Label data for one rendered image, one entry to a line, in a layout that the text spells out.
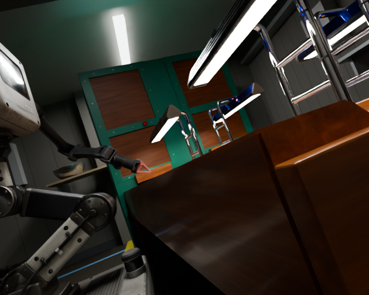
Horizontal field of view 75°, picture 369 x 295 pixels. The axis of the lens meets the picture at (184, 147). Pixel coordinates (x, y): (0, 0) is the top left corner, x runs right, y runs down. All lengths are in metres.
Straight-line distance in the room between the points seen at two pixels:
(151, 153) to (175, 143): 0.22
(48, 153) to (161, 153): 2.87
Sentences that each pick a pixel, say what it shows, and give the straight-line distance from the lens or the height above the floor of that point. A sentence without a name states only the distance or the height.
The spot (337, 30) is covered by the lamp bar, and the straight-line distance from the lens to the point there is 1.16.
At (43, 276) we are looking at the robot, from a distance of 0.96.
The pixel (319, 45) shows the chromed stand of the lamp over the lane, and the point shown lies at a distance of 0.73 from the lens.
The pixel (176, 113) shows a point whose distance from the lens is 1.28.
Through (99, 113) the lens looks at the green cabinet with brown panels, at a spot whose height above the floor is 1.42.
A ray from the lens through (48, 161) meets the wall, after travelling 4.58.
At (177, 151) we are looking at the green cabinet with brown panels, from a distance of 2.06.
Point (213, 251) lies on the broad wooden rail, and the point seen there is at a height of 0.65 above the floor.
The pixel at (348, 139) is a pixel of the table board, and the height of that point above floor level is 0.74.
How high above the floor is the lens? 0.76
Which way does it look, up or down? 5 degrees up
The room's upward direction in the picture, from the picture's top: 20 degrees counter-clockwise
